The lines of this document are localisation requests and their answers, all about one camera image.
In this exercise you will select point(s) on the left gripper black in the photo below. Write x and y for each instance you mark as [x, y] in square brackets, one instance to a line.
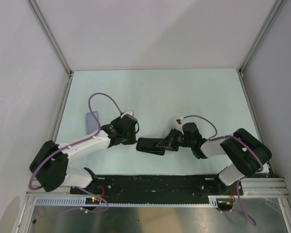
[133, 140]

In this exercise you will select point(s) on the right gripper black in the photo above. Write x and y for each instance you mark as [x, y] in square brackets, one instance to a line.
[169, 141]

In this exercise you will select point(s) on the black phone case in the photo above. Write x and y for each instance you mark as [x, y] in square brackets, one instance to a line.
[149, 145]

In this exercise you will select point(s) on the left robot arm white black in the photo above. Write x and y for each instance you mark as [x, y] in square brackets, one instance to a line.
[51, 166]

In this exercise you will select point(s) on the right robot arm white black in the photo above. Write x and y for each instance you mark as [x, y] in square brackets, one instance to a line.
[247, 154]

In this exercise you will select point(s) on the lilac phone case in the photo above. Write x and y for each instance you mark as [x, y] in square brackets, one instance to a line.
[90, 123]

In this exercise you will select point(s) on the left controller board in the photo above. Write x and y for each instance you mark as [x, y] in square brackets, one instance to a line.
[92, 200]

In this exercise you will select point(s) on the controller board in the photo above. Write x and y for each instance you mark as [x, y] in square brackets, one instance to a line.
[224, 205]
[92, 200]

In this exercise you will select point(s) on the right controller board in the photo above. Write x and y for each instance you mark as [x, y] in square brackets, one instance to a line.
[224, 205]

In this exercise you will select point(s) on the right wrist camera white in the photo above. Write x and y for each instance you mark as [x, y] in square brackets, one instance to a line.
[180, 124]

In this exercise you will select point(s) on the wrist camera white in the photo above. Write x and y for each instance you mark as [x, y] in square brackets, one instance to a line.
[128, 112]
[180, 124]

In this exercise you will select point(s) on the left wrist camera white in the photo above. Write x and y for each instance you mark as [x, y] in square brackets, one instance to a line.
[128, 112]

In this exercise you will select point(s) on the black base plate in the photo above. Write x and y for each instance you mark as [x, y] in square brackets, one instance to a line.
[161, 189]

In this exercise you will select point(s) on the white slotted cable duct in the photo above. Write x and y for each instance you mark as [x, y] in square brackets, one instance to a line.
[82, 202]

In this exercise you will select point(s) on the right aluminium frame post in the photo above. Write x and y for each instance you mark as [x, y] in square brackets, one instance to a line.
[266, 26]

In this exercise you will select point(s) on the aluminium frame post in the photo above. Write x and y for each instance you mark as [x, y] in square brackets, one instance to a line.
[266, 26]
[49, 35]

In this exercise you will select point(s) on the left aluminium frame post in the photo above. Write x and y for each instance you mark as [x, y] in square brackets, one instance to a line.
[49, 35]

